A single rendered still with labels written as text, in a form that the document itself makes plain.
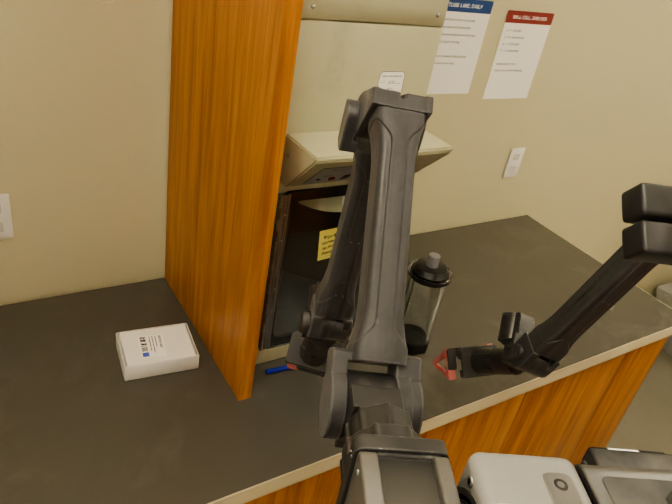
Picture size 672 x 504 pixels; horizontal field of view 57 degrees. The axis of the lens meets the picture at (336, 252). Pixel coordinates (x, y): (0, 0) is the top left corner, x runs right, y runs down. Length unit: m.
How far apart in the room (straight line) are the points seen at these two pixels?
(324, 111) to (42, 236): 0.77
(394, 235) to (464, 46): 1.30
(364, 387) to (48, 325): 1.04
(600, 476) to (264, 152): 0.71
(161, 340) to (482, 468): 1.01
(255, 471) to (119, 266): 0.70
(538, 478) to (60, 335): 1.19
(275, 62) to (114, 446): 0.77
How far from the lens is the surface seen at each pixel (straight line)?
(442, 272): 1.47
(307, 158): 1.09
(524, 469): 0.57
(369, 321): 0.68
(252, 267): 1.16
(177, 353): 1.42
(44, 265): 1.65
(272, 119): 1.02
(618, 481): 0.61
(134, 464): 1.26
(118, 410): 1.36
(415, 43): 1.26
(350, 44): 1.17
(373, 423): 0.60
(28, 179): 1.53
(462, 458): 1.76
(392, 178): 0.73
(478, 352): 1.37
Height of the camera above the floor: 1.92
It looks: 31 degrees down
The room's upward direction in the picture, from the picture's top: 11 degrees clockwise
